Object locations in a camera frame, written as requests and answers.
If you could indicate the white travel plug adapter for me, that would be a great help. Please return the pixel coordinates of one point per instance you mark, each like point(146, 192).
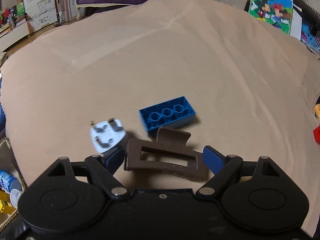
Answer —
point(107, 136)

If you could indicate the blue mint bottle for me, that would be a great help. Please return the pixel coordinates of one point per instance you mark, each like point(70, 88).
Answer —
point(9, 182)

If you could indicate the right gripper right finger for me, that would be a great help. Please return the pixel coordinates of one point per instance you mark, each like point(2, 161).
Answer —
point(226, 170)

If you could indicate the woven fabric-lined basket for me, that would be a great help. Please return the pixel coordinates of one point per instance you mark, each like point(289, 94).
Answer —
point(8, 164)

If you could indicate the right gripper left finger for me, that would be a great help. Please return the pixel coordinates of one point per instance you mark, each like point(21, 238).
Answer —
point(101, 171)

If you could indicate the white drawing board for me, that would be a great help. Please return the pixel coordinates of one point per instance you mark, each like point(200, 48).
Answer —
point(40, 13)

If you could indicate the blue toy brick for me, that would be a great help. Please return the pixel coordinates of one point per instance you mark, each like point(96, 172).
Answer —
point(173, 113)

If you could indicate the yellow toy brick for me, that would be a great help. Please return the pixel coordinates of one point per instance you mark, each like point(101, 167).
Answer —
point(5, 204)

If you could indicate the beige blanket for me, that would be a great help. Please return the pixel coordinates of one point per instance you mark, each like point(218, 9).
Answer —
point(253, 87)

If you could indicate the Mickey Mouse picture board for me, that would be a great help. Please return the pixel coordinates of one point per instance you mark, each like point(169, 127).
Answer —
point(278, 13)

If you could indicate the brown hair claw clip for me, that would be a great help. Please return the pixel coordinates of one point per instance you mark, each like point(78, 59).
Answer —
point(167, 154)

